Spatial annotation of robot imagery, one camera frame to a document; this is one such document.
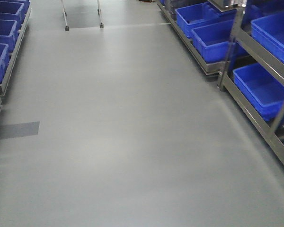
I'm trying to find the blue bin lower shelf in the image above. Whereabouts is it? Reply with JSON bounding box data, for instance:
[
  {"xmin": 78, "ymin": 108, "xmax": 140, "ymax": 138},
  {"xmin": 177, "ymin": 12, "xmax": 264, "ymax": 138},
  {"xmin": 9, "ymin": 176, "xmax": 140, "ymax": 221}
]
[{"xmin": 233, "ymin": 63, "xmax": 284, "ymax": 121}]

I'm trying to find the blue bin behind pallet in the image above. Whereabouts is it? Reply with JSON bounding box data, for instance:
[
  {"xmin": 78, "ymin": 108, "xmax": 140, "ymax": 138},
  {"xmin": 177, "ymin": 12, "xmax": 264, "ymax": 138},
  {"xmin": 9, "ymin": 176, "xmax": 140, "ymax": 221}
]
[{"xmin": 176, "ymin": 2, "xmax": 236, "ymax": 39}]

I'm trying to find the left grey rack rail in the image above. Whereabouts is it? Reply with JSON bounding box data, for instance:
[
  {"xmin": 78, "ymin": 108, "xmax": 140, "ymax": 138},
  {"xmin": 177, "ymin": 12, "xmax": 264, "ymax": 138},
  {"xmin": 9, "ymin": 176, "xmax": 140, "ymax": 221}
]
[{"xmin": 0, "ymin": 8, "xmax": 32, "ymax": 142}]

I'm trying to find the left blue bin far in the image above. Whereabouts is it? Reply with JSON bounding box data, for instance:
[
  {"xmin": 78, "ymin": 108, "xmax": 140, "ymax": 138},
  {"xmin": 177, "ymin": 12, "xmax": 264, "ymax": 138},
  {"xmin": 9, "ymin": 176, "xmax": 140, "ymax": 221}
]
[{"xmin": 0, "ymin": 0, "xmax": 30, "ymax": 30}]

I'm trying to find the wheeled steel cart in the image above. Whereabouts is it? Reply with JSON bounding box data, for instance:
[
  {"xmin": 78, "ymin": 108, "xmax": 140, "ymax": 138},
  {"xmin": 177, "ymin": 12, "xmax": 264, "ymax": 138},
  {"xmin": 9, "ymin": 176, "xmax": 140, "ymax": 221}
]
[{"xmin": 60, "ymin": 0, "xmax": 104, "ymax": 32}]

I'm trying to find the blue bin upper shelf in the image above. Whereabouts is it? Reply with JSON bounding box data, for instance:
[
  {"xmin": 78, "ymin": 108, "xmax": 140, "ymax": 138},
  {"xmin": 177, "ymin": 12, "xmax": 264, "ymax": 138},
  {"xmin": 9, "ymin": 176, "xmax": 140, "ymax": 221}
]
[{"xmin": 251, "ymin": 11, "xmax": 284, "ymax": 64}]

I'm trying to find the grey metal right shelf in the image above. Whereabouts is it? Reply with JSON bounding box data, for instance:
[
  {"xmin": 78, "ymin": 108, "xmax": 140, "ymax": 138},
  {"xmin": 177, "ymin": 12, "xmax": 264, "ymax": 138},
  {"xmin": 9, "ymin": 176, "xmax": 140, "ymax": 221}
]
[{"xmin": 216, "ymin": 0, "xmax": 284, "ymax": 166}]

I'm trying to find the blue bin shelf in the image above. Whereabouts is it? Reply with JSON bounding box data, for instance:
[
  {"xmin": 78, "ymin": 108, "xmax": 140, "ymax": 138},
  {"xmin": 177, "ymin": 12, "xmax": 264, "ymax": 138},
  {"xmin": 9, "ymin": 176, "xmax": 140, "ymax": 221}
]
[
  {"xmin": 233, "ymin": 63, "xmax": 284, "ymax": 121},
  {"xmin": 251, "ymin": 11, "xmax": 284, "ymax": 64}
]

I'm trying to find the left blue bin middle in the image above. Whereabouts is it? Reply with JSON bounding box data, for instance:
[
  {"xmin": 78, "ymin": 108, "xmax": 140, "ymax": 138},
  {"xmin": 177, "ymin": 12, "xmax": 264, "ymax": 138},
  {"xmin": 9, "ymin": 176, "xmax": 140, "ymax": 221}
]
[{"xmin": 0, "ymin": 19, "xmax": 18, "ymax": 52}]

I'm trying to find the blue bin on pallet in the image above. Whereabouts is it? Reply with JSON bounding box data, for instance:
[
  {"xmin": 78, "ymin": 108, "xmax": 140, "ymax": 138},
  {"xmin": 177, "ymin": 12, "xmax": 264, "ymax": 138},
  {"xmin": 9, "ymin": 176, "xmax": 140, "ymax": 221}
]
[{"xmin": 191, "ymin": 20, "xmax": 249, "ymax": 63}]

